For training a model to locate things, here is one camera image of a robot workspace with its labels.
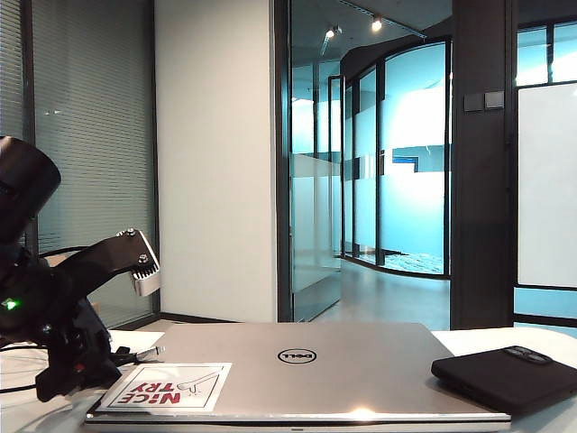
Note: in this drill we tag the dark wall switch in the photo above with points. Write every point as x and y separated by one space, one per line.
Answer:
473 102
494 100

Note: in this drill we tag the black phone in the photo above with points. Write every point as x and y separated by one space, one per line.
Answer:
509 374

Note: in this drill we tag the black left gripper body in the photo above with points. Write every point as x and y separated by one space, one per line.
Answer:
72 334

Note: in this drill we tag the white red Nice Try sticker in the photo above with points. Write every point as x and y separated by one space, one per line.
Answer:
171 388

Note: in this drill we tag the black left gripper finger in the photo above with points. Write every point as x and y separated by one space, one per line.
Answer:
76 381
100 336

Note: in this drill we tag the ceiling spotlight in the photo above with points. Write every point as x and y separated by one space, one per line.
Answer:
330 32
377 23

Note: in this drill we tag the silver Dell laptop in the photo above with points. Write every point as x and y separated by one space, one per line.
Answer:
338 374

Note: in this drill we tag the glass door with black frame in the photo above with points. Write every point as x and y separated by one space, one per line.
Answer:
315 203

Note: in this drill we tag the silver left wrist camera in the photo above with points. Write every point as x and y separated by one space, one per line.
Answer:
146 270

